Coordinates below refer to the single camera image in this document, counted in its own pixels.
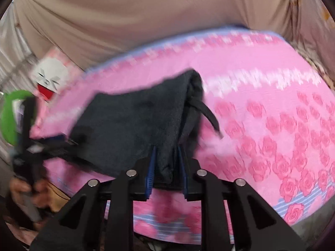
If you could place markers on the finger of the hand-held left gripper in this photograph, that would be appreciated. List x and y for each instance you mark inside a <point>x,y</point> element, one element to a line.
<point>56,139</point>
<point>65,159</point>

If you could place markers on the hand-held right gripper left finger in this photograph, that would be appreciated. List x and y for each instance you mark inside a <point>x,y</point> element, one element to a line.
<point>150,177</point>

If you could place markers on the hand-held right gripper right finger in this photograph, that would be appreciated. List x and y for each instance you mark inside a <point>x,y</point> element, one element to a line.
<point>183,177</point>

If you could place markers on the dark grey pants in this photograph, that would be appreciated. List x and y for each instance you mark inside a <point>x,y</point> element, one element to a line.
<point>125,120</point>

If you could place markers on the person's left hand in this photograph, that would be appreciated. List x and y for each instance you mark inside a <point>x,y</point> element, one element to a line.
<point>19,189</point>

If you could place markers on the green pillow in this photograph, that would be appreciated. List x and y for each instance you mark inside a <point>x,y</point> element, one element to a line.
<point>9,120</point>

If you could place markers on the orange cloth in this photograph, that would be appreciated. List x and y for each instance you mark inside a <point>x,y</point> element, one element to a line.
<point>57,197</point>

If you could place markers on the white bunny face pillow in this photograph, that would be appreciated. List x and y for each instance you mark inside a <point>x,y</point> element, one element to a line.
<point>51,70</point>

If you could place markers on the silver satin curtain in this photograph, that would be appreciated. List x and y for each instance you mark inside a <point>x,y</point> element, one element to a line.
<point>13,47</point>

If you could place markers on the pink rose print bed sheet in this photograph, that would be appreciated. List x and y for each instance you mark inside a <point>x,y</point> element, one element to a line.
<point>261,65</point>

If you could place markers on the beige cloth drape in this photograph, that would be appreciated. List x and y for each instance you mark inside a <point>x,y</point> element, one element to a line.
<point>130,10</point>

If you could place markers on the floral print curtain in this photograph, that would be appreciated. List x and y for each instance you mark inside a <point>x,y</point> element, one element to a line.
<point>308,18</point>

